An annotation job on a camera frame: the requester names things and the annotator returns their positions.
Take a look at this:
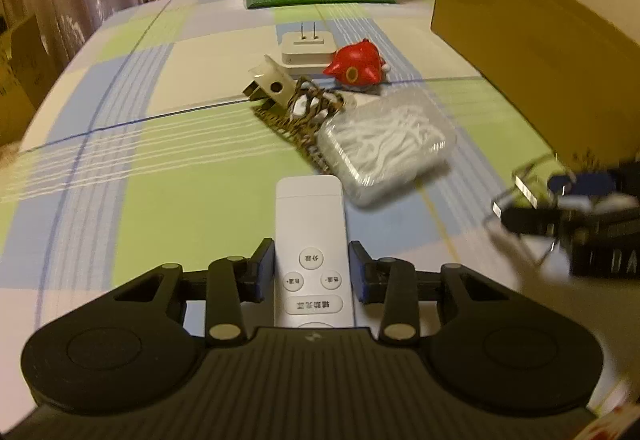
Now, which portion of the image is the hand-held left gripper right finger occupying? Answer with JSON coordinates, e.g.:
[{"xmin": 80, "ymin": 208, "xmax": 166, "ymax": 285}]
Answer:
[{"xmin": 348, "ymin": 240, "xmax": 521, "ymax": 346}]

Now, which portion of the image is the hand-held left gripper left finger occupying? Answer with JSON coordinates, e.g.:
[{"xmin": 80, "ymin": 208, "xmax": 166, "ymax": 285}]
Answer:
[{"xmin": 114, "ymin": 237, "xmax": 277, "ymax": 347}]

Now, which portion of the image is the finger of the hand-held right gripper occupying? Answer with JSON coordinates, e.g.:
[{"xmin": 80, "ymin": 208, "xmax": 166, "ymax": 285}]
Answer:
[
  {"xmin": 500, "ymin": 205, "xmax": 573, "ymax": 240},
  {"xmin": 547, "ymin": 169, "xmax": 640, "ymax": 200}
]

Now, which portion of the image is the white slim remote control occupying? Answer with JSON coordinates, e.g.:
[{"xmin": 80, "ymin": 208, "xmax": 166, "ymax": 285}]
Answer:
[{"xmin": 276, "ymin": 175, "xmax": 357, "ymax": 328}]

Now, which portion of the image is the clear plastic floss pick box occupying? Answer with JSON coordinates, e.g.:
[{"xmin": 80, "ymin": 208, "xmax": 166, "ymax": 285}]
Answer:
[{"xmin": 316, "ymin": 87, "xmax": 458, "ymax": 207}]

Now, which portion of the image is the brown cardboard box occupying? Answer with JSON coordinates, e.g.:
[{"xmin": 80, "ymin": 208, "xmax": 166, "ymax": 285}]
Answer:
[{"xmin": 431, "ymin": 0, "xmax": 640, "ymax": 181}]

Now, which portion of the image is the leopard print hair claw clip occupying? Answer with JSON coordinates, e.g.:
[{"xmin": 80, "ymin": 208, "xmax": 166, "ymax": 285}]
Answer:
[{"xmin": 250, "ymin": 77, "xmax": 358, "ymax": 177}]

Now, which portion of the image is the red and white package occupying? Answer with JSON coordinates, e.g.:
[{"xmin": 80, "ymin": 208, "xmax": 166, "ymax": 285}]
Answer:
[{"xmin": 577, "ymin": 377, "xmax": 640, "ymax": 440}]

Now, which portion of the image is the beige metal hair clip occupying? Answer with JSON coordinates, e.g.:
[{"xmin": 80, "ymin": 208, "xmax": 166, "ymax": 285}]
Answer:
[{"xmin": 242, "ymin": 54, "xmax": 301, "ymax": 111}]

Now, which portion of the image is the red toy figure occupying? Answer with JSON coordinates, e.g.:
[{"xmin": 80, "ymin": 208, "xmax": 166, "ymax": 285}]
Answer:
[{"xmin": 323, "ymin": 40, "xmax": 393, "ymax": 93}]

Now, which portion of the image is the white power adapter plug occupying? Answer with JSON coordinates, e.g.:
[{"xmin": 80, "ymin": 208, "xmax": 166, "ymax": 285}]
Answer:
[{"xmin": 279, "ymin": 21, "xmax": 337, "ymax": 68}]

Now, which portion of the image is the cardboard box at left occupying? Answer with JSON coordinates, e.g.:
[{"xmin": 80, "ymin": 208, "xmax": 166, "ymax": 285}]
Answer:
[{"xmin": 0, "ymin": 12, "xmax": 58, "ymax": 146}]

